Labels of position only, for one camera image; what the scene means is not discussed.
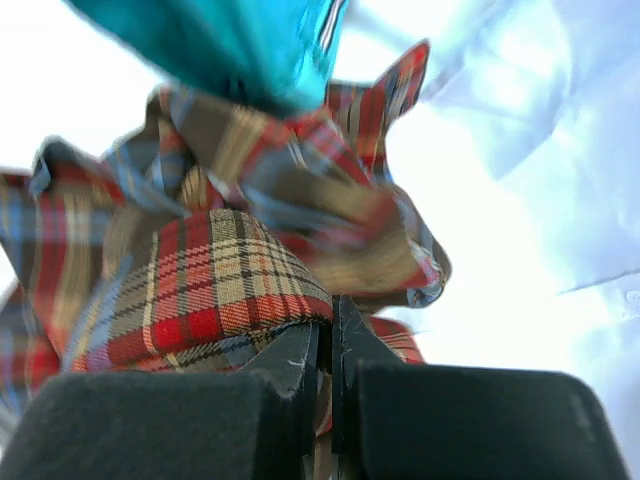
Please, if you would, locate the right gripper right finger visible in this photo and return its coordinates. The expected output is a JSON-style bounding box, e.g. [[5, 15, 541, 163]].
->
[[332, 296, 629, 480]]

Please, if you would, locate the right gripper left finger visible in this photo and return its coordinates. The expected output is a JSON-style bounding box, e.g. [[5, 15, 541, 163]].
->
[[1, 325, 319, 479]]

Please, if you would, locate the red plaid shirt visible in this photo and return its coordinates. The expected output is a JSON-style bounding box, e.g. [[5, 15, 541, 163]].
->
[[1, 41, 451, 479]]

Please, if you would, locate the white shirt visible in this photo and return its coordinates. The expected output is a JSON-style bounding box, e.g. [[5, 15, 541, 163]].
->
[[335, 1, 639, 469]]

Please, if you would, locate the teal shirt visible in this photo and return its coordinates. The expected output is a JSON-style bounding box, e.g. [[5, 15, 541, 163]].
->
[[70, 0, 348, 115]]

